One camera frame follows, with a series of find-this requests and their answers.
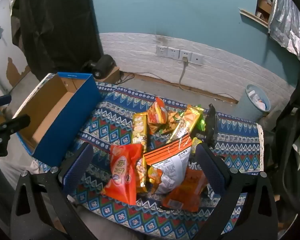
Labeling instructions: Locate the orange snack packet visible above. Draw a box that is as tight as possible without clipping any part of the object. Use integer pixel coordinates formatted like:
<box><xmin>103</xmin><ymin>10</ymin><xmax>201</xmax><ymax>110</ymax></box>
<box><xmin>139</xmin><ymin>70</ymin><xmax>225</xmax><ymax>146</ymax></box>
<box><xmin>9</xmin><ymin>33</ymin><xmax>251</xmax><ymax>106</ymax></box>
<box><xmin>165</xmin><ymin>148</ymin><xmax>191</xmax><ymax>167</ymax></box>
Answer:
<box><xmin>162</xmin><ymin>155</ymin><xmax>209</xmax><ymax>212</ymax></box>

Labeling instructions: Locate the small orange snack bag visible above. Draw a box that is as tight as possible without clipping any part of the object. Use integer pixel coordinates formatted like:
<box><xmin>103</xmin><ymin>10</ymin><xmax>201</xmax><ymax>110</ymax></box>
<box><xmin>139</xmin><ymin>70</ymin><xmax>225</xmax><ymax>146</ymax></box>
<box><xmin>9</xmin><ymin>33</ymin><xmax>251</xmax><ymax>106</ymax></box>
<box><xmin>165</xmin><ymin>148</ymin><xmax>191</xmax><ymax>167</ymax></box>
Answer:
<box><xmin>147</xmin><ymin>97</ymin><xmax>168</xmax><ymax>135</ymax></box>

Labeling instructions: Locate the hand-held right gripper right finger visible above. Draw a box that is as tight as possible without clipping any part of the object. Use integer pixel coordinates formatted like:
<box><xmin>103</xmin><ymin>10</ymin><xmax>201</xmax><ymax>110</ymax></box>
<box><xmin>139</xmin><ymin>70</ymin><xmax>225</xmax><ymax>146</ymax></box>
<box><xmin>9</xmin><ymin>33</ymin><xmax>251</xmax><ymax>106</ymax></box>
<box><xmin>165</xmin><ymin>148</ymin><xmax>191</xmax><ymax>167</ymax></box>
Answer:
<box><xmin>195</xmin><ymin>142</ymin><xmax>280</xmax><ymax>240</ymax></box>

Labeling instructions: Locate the dark hanging cloth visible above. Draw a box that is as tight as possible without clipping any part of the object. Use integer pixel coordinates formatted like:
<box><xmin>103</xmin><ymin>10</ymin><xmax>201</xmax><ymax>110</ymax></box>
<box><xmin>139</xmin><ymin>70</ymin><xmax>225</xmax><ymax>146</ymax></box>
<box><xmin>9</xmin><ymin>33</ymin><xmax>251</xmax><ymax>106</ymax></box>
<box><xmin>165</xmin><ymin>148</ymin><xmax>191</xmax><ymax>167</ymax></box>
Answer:
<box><xmin>11</xmin><ymin>0</ymin><xmax>103</xmax><ymax>75</ymax></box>

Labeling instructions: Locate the yellow snack packet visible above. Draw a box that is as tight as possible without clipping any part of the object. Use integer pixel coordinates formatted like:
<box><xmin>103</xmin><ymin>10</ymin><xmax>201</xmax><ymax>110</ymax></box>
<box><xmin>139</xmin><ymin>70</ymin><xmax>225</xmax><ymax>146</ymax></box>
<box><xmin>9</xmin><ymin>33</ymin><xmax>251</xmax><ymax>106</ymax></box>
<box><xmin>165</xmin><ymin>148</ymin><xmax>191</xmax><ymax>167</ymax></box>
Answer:
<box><xmin>191</xmin><ymin>137</ymin><xmax>203</xmax><ymax>156</ymax></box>

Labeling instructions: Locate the blue patterned tablecloth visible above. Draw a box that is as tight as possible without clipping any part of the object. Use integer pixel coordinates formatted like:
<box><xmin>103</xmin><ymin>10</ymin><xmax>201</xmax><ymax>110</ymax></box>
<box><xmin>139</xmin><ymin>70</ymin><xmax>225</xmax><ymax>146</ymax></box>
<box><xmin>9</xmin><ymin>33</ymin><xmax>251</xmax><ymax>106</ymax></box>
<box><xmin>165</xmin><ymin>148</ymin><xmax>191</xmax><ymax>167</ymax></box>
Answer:
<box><xmin>14</xmin><ymin>80</ymin><xmax>265</xmax><ymax>239</ymax></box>

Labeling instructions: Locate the orange striped white snack bag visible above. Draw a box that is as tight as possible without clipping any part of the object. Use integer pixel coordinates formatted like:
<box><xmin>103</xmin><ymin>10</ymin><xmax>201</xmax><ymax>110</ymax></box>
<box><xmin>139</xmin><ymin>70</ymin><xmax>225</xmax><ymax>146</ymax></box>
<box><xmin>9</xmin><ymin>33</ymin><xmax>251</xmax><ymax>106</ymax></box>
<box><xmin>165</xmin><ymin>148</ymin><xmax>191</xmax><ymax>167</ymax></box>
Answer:
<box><xmin>143</xmin><ymin>134</ymin><xmax>193</xmax><ymax>195</ymax></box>

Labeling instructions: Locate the silver foil sheet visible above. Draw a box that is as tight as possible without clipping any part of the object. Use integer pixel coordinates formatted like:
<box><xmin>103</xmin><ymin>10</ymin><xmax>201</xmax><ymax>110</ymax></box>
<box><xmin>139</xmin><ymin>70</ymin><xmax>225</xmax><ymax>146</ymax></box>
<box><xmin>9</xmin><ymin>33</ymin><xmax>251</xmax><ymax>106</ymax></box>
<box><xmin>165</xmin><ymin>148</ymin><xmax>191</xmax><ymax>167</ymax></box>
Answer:
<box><xmin>268</xmin><ymin>0</ymin><xmax>300</xmax><ymax>65</ymax></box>

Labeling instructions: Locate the clear green peanut bag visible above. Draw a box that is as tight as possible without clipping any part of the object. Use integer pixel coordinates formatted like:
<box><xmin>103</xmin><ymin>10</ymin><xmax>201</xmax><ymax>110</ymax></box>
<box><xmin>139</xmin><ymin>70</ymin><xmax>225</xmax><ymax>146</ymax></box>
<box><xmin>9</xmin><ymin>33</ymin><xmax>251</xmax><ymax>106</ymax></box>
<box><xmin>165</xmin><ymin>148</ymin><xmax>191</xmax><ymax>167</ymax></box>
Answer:
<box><xmin>158</xmin><ymin>110</ymin><xmax>184</xmax><ymax>135</ymax></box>

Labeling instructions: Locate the small orange snack sachet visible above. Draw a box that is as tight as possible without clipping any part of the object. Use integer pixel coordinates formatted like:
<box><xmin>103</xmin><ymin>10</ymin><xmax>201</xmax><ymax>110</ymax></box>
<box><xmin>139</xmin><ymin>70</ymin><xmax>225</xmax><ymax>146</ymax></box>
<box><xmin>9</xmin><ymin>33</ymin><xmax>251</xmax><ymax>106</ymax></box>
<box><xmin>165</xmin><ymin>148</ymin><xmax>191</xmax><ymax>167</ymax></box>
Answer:
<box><xmin>147</xmin><ymin>167</ymin><xmax>163</xmax><ymax>193</ymax></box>

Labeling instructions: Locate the grey power cable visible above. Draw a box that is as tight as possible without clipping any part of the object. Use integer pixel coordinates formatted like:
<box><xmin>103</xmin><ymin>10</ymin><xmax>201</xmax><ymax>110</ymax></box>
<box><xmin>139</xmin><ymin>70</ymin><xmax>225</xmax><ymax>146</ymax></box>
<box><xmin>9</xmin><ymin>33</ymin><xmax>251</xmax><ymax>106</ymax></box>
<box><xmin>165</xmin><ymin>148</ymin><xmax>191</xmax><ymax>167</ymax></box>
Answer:
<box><xmin>178</xmin><ymin>57</ymin><xmax>191</xmax><ymax>88</ymax></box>

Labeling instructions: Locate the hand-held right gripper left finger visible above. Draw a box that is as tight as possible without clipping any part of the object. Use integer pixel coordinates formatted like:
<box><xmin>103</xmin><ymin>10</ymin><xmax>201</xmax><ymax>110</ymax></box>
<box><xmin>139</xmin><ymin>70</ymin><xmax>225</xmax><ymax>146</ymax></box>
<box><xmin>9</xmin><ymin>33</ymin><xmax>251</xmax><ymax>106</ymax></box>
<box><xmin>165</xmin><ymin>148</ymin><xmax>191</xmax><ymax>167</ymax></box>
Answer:
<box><xmin>10</xmin><ymin>142</ymin><xmax>100</xmax><ymax>240</ymax></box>

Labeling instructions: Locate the wooden wall shelf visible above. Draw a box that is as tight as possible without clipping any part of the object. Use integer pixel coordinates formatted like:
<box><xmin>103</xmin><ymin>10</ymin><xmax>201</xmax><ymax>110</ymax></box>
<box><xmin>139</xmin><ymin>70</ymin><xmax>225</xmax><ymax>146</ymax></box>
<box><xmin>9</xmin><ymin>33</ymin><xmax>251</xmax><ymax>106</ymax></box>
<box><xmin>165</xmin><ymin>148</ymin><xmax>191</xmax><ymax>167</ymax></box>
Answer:
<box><xmin>239</xmin><ymin>0</ymin><xmax>274</xmax><ymax>28</ymax></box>

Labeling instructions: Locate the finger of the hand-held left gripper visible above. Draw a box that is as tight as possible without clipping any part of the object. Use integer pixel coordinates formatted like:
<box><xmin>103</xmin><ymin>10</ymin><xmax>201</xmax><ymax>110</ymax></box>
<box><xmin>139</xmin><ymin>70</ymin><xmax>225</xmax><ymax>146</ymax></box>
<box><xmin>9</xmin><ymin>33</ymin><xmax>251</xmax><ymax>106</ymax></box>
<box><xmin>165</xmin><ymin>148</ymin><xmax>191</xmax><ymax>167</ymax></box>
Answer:
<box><xmin>0</xmin><ymin>114</ymin><xmax>31</xmax><ymax>141</ymax></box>
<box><xmin>0</xmin><ymin>95</ymin><xmax>12</xmax><ymax>109</ymax></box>

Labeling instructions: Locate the blue cardboard box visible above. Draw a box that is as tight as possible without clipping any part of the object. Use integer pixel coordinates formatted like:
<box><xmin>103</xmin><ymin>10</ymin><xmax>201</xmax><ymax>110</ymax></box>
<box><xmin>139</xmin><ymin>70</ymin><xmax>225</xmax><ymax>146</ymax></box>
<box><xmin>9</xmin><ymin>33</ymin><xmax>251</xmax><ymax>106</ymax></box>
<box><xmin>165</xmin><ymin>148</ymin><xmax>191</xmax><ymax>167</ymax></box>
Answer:
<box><xmin>12</xmin><ymin>72</ymin><xmax>102</xmax><ymax>167</ymax></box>

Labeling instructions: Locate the black backpack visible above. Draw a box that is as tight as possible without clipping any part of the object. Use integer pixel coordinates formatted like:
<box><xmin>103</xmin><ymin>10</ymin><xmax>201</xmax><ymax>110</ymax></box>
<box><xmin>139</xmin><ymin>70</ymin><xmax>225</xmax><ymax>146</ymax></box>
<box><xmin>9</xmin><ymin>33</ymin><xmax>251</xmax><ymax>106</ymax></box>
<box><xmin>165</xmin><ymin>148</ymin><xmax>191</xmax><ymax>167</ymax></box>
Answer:
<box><xmin>271</xmin><ymin>72</ymin><xmax>300</xmax><ymax>228</ymax></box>

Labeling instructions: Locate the orange-red puffy snack bag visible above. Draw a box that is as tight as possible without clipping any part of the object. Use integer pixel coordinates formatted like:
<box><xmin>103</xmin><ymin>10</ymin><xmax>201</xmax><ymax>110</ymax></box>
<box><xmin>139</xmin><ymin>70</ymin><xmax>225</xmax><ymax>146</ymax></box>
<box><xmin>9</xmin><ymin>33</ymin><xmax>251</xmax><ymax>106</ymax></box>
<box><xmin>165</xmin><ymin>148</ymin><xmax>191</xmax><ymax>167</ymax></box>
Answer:
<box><xmin>100</xmin><ymin>144</ymin><xmax>143</xmax><ymax>205</ymax></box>

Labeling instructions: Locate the golden long chips packet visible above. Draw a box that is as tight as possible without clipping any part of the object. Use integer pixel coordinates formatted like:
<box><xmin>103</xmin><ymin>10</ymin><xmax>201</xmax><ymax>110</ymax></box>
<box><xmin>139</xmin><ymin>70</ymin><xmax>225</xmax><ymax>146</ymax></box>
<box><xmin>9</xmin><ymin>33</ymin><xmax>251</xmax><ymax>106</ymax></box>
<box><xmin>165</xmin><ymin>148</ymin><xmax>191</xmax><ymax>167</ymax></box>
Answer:
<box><xmin>166</xmin><ymin>104</ymin><xmax>204</xmax><ymax>144</ymax></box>
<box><xmin>132</xmin><ymin>112</ymin><xmax>148</xmax><ymax>193</ymax></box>

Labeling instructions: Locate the black camera device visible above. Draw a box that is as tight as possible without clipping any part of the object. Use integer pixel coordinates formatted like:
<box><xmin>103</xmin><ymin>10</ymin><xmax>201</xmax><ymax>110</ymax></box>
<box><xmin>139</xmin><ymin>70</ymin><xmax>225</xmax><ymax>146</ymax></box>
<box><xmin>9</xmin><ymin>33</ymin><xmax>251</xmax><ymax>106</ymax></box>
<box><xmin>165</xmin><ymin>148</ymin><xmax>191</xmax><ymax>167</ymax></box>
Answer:
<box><xmin>81</xmin><ymin>54</ymin><xmax>115</xmax><ymax>79</ymax></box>

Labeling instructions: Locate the lime green snack packet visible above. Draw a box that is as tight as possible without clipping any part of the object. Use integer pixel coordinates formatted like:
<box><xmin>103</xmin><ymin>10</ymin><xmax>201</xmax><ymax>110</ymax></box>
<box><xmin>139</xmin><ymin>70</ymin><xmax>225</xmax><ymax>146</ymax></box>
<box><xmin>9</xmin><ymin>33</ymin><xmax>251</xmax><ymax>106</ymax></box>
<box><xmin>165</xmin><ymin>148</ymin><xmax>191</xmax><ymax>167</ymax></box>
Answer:
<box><xmin>197</xmin><ymin>114</ymin><xmax>206</xmax><ymax>131</ymax></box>

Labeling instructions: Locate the grey trash bin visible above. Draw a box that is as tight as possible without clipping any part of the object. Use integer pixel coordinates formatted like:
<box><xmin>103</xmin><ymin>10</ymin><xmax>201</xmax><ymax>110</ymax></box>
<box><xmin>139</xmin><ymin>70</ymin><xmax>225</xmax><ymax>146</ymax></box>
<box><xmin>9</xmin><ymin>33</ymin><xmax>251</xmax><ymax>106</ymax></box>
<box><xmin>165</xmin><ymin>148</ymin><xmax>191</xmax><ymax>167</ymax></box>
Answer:
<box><xmin>236</xmin><ymin>84</ymin><xmax>271</xmax><ymax>122</ymax></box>

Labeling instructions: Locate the black silver snack packet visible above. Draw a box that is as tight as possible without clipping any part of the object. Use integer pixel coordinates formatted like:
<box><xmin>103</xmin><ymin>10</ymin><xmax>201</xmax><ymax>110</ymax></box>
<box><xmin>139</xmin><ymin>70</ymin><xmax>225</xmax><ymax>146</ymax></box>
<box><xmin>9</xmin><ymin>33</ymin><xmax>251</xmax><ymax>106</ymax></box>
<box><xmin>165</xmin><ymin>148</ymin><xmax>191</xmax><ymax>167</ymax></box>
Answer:
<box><xmin>205</xmin><ymin>104</ymin><xmax>218</xmax><ymax>147</ymax></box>

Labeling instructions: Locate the small brown cardboard box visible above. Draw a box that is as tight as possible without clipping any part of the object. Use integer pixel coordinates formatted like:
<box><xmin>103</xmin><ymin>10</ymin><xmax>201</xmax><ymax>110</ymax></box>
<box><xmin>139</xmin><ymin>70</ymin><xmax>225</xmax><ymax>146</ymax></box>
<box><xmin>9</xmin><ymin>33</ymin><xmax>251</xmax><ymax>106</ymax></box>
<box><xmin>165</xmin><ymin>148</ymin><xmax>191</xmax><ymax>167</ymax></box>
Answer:
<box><xmin>97</xmin><ymin>66</ymin><xmax>121</xmax><ymax>83</ymax></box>

